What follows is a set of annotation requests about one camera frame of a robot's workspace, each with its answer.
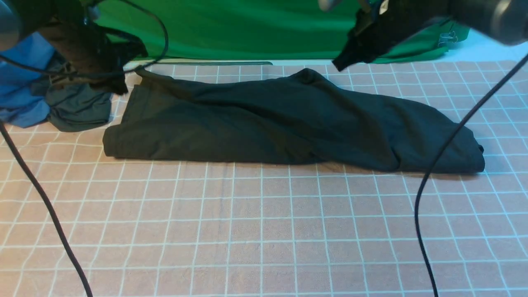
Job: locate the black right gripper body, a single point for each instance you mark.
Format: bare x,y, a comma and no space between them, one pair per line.
382,25

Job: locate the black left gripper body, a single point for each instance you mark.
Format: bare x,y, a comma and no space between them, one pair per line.
94,55

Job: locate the dark gray long-sleeve shirt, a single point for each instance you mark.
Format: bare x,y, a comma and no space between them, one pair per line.
296,120

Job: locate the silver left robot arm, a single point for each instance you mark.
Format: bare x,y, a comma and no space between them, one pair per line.
22,18

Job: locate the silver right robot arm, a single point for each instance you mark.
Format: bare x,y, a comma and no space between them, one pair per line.
505,21

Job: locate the silver binder clip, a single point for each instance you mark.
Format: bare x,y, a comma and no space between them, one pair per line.
447,38

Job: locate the dark teal crumpled garment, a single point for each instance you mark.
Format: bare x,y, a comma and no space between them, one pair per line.
73,108

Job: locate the blue cloth garment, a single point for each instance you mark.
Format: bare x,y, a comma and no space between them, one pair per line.
18,106

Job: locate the green backdrop cloth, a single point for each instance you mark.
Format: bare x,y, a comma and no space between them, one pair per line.
258,30

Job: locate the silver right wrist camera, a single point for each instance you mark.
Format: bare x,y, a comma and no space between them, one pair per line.
328,5

